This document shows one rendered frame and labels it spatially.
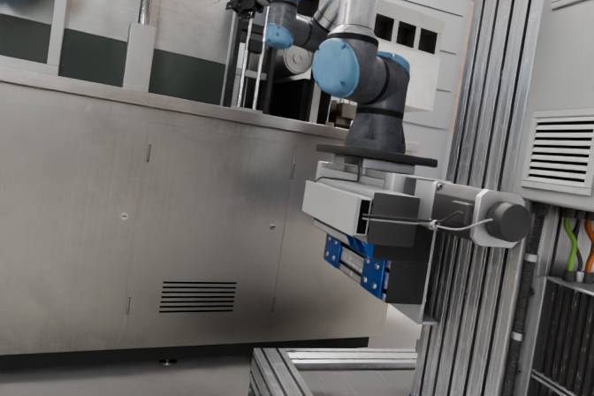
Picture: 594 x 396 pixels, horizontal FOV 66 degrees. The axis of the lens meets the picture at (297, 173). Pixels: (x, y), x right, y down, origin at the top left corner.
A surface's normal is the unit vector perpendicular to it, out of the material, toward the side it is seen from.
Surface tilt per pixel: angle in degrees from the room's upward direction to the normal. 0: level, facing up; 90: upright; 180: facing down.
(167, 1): 90
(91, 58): 90
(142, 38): 90
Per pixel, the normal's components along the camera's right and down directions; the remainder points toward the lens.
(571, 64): -0.94, -0.13
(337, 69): -0.73, 0.05
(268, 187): 0.43, 0.10
